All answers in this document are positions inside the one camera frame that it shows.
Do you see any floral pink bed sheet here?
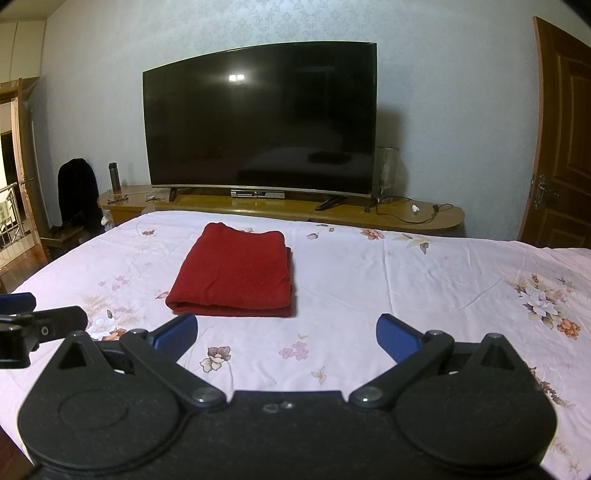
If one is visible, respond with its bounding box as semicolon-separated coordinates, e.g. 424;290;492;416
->
0;210;591;478

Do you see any red knitted sweater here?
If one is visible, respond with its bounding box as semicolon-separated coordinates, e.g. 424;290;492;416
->
165;222;295;319

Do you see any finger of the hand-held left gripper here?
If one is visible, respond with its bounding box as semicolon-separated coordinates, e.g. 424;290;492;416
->
0;292;37;315
22;305;89;344

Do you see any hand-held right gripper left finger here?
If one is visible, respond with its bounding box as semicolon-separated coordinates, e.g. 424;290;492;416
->
46;312;229;411

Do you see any wooden television stand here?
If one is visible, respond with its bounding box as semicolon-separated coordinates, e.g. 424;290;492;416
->
97;185;465;237

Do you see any light wooden door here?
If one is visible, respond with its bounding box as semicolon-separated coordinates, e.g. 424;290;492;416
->
0;78;52;266

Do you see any clear glass vase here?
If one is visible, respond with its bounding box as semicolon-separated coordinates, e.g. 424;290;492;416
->
374;146;399;200

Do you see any black power cable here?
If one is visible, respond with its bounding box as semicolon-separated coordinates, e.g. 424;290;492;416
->
364;196;456;219

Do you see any black jacket on chair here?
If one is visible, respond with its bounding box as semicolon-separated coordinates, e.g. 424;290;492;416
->
50;158;104;234

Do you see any silver set-top box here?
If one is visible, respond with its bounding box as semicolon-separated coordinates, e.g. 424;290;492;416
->
230;189;286;200

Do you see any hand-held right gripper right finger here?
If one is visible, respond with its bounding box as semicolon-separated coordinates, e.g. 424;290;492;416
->
347;313;532;411

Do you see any brown wooden door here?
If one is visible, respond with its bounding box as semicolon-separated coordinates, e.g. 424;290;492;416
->
517;16;591;251

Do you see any large black television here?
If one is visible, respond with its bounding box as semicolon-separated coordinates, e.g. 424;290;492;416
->
141;41;379;212

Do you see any metal balcony railing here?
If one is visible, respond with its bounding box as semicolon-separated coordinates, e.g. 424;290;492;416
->
0;182;29;254

